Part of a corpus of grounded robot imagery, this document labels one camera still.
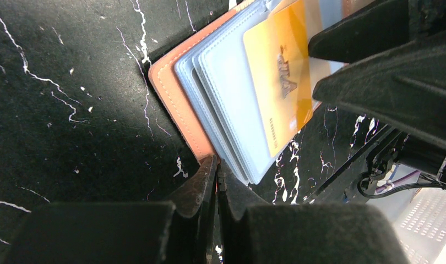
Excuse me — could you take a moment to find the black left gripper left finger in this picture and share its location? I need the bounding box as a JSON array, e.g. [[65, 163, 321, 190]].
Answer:
[[4, 156, 218, 263]]

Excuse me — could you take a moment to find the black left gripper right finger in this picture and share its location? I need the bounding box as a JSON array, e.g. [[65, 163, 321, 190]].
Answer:
[[217, 171, 407, 263]]

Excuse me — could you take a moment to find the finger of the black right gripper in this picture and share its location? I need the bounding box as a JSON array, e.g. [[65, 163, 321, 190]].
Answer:
[[308, 0, 410, 64], [313, 30, 446, 149]]

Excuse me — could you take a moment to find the orange VIP card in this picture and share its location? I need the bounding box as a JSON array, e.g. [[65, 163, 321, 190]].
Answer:
[[243, 1, 313, 157]]

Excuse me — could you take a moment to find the brown leather card holder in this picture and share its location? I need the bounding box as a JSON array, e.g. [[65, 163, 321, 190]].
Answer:
[[148, 0, 377, 186]]

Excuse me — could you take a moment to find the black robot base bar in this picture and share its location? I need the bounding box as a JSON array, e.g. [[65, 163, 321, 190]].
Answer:
[[303, 125, 408, 205]]

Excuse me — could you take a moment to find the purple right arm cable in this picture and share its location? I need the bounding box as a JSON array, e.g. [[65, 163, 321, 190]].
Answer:
[[374, 169, 421, 194]]

